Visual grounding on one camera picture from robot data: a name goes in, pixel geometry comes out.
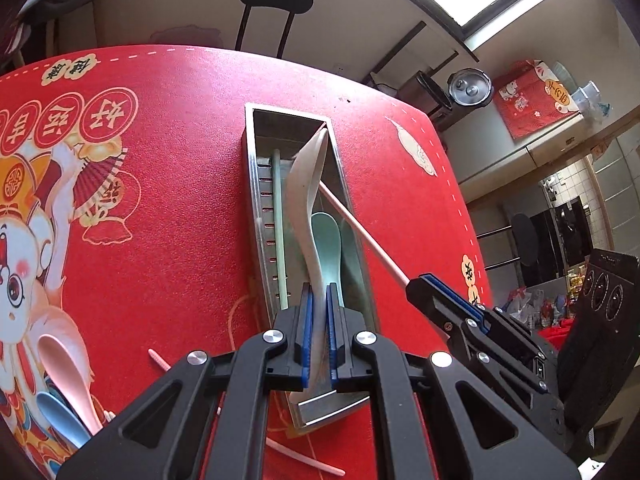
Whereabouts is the blue plastic spoon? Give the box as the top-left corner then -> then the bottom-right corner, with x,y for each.
36,391 -> 91,448

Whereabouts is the green plastic spoon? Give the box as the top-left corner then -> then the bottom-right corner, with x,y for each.
311,211 -> 344,307

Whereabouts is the pink plastic spoon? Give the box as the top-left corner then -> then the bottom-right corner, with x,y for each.
37,334 -> 103,436

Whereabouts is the beige plastic spoon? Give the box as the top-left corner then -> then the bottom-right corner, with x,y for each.
285,125 -> 329,400

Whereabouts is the green chopstick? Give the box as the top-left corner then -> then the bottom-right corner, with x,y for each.
271,150 -> 288,310

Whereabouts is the metal utensil tray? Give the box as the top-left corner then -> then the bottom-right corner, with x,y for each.
245,103 -> 380,434

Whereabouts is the red festive table mat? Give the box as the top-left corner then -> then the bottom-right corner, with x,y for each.
1,44 -> 492,479

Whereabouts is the steel pot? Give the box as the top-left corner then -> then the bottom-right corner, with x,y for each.
447,68 -> 494,107

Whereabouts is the red gift bag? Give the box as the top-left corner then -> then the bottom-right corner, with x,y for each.
494,60 -> 579,140

